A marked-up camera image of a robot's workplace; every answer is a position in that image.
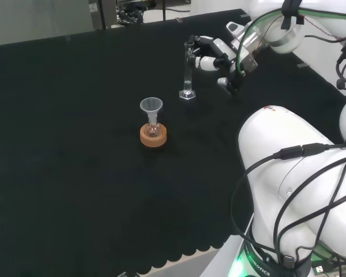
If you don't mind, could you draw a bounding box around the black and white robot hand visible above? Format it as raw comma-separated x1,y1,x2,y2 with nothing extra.
189,35,243,98

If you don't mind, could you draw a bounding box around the clear glass graduated cylinder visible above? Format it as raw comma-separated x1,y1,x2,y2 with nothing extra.
178,41,197,101

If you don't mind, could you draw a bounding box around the clear plastic funnel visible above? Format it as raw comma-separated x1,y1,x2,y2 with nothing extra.
139,97,164,124

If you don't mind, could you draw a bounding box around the small round-bottom glass flask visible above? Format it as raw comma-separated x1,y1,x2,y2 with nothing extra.
146,114,161,137

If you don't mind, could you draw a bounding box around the black bench cloth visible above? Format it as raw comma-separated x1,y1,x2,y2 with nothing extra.
0,8,346,275

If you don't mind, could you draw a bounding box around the grey cabinet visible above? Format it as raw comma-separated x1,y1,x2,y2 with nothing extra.
0,0,118,47

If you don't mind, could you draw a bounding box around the white mounting plate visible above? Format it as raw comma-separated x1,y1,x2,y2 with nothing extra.
201,233,250,277

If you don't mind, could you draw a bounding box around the green cable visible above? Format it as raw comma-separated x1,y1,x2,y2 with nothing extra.
236,7,346,76

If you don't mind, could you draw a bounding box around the black arm strap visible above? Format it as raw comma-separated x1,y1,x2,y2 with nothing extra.
280,0,304,31

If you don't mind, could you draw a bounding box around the black cable bundle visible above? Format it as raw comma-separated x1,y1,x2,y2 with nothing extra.
116,2,146,26

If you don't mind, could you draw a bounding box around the cork ring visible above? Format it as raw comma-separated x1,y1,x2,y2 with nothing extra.
140,122,167,148

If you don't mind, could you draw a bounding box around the black hanging cable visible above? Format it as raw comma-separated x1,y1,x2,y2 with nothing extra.
304,27,346,91

